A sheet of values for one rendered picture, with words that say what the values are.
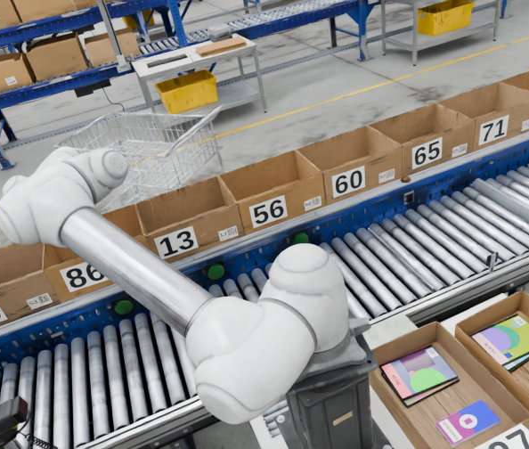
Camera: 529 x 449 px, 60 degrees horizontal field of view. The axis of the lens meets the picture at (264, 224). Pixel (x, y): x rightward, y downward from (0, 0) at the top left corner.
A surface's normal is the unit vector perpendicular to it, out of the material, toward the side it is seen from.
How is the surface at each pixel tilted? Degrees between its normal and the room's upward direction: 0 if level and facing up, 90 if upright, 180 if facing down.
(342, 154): 89
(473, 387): 0
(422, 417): 1
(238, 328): 19
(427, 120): 90
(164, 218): 89
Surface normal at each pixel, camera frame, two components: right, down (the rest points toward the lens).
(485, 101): 0.34, 0.49
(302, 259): -0.11, -0.88
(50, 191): 0.20, -0.60
